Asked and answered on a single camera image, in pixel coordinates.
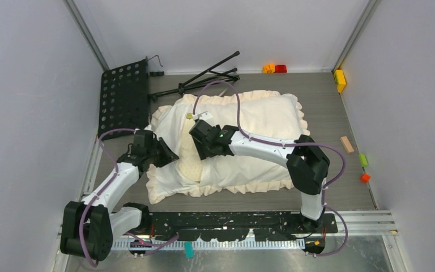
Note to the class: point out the wooden block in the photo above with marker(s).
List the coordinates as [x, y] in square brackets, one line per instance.
[347, 144]

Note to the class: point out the small orange red cube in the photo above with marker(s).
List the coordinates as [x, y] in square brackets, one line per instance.
[365, 178]

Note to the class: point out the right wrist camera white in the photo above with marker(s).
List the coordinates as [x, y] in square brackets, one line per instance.
[204, 116]

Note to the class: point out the black folding stand legs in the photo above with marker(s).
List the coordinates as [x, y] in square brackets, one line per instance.
[202, 79]

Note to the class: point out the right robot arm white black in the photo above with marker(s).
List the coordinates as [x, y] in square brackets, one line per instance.
[305, 162]

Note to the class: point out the yellow toy block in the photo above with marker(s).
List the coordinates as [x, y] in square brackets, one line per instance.
[340, 80]

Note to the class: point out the black perforated music stand tray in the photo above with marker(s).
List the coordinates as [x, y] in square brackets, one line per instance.
[124, 97]

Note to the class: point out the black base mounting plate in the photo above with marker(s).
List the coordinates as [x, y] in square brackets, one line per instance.
[233, 226]

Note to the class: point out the green toy block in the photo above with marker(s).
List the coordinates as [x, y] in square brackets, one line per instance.
[363, 160]

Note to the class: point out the orange toy block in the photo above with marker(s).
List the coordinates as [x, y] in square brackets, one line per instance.
[269, 68]

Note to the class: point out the cream ruffled pillowcase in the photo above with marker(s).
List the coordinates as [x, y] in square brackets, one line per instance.
[265, 124]

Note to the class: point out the red toy block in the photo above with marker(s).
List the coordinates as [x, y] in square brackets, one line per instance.
[280, 69]

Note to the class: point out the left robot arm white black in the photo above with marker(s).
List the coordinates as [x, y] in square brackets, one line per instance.
[101, 202]

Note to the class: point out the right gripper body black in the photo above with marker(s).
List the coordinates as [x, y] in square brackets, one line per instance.
[205, 149]

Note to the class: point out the teal tape piece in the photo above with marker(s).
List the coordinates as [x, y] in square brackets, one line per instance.
[189, 251]

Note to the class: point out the cream yellow pillow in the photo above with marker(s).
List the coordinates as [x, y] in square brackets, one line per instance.
[189, 163]

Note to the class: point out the aluminium frame rail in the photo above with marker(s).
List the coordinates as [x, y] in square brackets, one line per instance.
[350, 223]

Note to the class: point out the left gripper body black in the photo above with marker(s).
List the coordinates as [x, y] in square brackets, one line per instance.
[151, 152]

